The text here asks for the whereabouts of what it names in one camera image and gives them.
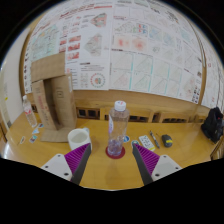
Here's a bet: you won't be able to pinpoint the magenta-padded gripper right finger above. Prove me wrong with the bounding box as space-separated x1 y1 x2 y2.
132 143 183 186

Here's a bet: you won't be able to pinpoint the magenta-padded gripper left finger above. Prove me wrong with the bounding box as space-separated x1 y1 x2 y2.
40 142 92 186

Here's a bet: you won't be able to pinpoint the clear plastic water bottle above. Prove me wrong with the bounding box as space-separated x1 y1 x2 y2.
106 100 130 158

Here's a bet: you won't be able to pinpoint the small clear water bottle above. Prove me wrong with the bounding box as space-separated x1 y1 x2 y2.
21 94 38 129

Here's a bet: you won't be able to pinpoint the dark computer mouse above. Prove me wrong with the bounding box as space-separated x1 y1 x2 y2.
161 133 174 148

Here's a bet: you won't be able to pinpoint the white remote control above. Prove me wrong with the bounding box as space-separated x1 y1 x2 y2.
138 134 156 152

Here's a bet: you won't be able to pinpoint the dark pen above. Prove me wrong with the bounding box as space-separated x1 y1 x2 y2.
149 130 161 150

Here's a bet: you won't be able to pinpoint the white mug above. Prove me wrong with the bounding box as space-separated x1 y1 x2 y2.
67 127 92 151

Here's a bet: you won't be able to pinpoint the flat round red coaster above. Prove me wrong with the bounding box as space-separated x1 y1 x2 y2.
105 145 127 160

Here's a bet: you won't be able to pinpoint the wooden chair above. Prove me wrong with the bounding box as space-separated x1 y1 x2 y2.
209 136 224 161

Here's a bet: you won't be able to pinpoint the brown cardboard box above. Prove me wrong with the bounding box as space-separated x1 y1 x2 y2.
30 52 78 144

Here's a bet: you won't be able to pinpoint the black backpack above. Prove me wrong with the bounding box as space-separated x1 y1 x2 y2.
200 106 224 145

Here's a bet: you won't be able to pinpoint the printed wall posters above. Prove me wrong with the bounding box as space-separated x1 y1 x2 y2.
23 0 224 111

